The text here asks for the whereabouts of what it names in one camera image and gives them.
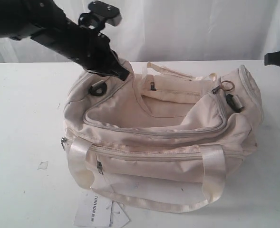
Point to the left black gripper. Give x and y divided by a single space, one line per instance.
76 44

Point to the cream fabric duffel bag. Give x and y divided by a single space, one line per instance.
161 139

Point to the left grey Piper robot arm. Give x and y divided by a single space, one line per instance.
21 19

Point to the white backdrop curtain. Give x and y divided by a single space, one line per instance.
195 30

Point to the clear tape scrap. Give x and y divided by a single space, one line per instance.
43 165

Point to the white tag TONLION text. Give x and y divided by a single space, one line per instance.
93 211

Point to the white square hang tag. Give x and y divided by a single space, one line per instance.
118 217

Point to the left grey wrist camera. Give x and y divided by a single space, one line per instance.
103 13

